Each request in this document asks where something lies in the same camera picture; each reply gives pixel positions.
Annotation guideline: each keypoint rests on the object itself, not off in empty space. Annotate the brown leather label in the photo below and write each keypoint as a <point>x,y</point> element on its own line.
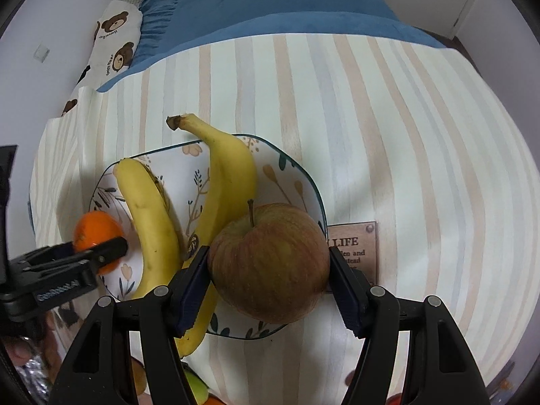
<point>354,253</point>

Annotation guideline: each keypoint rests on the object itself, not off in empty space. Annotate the red apple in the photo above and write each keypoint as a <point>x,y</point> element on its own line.
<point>270,261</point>

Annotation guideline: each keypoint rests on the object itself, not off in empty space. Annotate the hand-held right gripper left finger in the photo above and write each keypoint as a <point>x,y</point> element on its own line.
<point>194,287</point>

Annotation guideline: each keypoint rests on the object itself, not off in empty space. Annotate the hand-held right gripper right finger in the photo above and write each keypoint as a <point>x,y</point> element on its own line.
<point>346,291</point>

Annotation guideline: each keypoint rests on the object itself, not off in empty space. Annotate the white wall switch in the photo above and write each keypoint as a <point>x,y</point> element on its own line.
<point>42,53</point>

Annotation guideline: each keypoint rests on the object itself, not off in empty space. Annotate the bear print pillow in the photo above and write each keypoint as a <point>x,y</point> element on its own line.
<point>114,38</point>

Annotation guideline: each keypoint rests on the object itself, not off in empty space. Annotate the blue bed sheet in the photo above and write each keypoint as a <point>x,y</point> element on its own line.
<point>274,4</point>

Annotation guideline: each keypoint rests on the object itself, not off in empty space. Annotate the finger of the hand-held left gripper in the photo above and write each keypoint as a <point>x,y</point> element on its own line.
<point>109,249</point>

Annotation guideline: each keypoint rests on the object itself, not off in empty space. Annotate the green apple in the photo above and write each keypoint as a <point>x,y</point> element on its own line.
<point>196,386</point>

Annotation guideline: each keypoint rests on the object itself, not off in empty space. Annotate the floral ceramic plate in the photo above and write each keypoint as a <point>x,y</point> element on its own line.
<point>181,164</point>

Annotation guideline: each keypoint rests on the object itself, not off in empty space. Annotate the long yellow banana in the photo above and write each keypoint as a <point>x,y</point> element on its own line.
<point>228,177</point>

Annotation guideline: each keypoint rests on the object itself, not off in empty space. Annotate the short yellow banana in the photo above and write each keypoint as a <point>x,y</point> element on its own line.
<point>147,219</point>

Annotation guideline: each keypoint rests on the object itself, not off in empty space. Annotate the striped blanket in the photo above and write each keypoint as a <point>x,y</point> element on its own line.
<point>358,114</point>

